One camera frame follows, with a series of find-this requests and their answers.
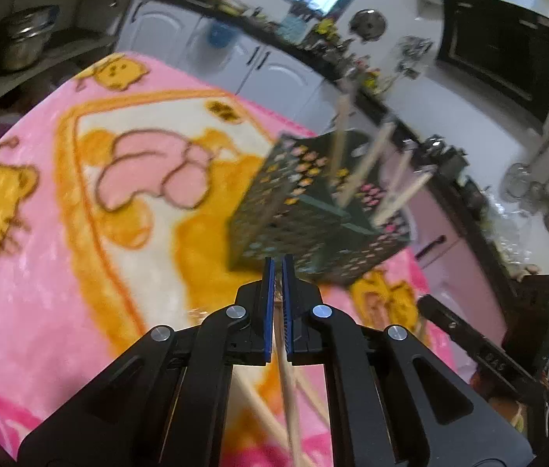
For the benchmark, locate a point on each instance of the light blue knife block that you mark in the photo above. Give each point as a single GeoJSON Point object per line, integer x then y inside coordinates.
{"type": "Point", "coordinates": [292, 29]}

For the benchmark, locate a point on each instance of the wooden chopstick pair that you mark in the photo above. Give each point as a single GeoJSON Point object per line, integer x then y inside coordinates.
{"type": "Point", "coordinates": [288, 387]}

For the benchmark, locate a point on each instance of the steel kettle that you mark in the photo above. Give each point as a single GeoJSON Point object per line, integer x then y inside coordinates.
{"type": "Point", "coordinates": [433, 149]}

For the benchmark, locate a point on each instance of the blue hanging basket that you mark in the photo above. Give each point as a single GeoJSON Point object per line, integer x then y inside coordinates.
{"type": "Point", "coordinates": [221, 35]}

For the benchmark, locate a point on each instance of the hanging pot lid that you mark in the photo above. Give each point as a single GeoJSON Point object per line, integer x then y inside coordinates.
{"type": "Point", "coordinates": [369, 25]}

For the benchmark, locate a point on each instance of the pink cartoon blanket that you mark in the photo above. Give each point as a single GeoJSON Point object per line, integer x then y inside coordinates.
{"type": "Point", "coordinates": [115, 197]}

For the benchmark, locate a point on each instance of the short chopstick pair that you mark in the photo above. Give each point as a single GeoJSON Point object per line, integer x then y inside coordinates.
{"type": "Point", "coordinates": [401, 168]}

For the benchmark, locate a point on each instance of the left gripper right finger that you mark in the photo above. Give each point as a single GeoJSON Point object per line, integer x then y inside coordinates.
{"type": "Point", "coordinates": [391, 401]}

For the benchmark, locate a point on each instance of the black range hood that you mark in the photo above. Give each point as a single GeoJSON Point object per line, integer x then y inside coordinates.
{"type": "Point", "coordinates": [503, 45]}

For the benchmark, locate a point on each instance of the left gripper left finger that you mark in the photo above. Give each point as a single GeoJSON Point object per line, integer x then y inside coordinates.
{"type": "Point", "coordinates": [164, 401]}

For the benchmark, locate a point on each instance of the plastic bag of vegetables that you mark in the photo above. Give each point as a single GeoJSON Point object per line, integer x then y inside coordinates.
{"type": "Point", "coordinates": [508, 230]}

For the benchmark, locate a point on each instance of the stacked steel pots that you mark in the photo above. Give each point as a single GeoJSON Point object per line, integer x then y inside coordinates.
{"type": "Point", "coordinates": [24, 36]}

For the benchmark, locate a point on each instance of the dark green utensil basket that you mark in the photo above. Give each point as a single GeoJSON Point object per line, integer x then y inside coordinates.
{"type": "Point", "coordinates": [290, 208]}

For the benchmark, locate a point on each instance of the hanging steel strainer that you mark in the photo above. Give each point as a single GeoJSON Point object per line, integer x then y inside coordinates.
{"type": "Point", "coordinates": [516, 181]}

